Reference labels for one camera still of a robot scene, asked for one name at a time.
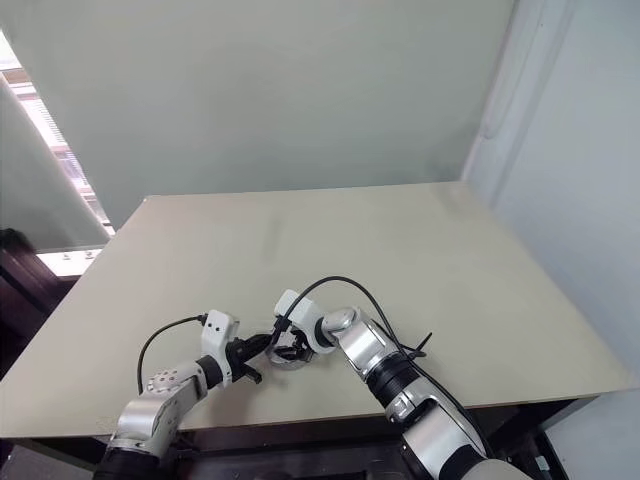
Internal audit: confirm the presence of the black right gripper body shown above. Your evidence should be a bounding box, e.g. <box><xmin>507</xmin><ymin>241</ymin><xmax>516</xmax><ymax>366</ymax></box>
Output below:
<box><xmin>282</xmin><ymin>327</ymin><xmax>312</xmax><ymax>352</ymax></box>

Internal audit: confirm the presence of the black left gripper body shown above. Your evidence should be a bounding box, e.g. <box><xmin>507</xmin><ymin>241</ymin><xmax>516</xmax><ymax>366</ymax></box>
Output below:
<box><xmin>226</xmin><ymin>335</ymin><xmax>257</xmax><ymax>383</ymax></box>

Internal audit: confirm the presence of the small silver ring object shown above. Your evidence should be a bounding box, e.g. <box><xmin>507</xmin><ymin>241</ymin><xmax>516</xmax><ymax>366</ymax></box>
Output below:
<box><xmin>269</xmin><ymin>344</ymin><xmax>317</xmax><ymax>372</ymax></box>

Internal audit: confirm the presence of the dark wooden cabinet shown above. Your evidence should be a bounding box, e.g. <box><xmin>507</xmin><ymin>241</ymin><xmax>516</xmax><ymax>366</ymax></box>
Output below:
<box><xmin>0</xmin><ymin>227</ymin><xmax>80</xmax><ymax>382</ymax></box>

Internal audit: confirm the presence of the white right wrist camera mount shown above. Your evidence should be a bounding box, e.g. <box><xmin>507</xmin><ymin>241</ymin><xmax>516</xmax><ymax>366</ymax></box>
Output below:
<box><xmin>273</xmin><ymin>288</ymin><xmax>335</xmax><ymax>357</ymax></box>

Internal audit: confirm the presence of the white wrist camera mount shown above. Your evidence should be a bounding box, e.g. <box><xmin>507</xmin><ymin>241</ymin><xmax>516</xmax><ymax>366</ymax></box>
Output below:
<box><xmin>273</xmin><ymin>288</ymin><xmax>335</xmax><ymax>357</ymax></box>
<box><xmin>200</xmin><ymin>309</ymin><xmax>241</xmax><ymax>387</ymax></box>

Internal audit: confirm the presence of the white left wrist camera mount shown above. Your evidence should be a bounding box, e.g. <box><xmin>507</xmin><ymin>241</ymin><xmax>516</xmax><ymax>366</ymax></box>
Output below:
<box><xmin>200</xmin><ymin>309</ymin><xmax>241</xmax><ymax>387</ymax></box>

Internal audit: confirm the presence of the dark table frame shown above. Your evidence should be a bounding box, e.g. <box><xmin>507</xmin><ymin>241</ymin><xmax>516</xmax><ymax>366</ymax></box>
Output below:
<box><xmin>0</xmin><ymin>384</ymin><xmax>640</xmax><ymax>480</ymax></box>

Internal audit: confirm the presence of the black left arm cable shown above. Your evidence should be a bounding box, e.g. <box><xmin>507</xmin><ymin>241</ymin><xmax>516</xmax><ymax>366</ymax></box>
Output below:
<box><xmin>136</xmin><ymin>312</ymin><xmax>209</xmax><ymax>393</ymax></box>

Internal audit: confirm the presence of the black cable tie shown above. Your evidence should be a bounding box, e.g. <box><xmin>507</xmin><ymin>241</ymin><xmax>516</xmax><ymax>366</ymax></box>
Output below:
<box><xmin>398</xmin><ymin>331</ymin><xmax>434</xmax><ymax>362</ymax></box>

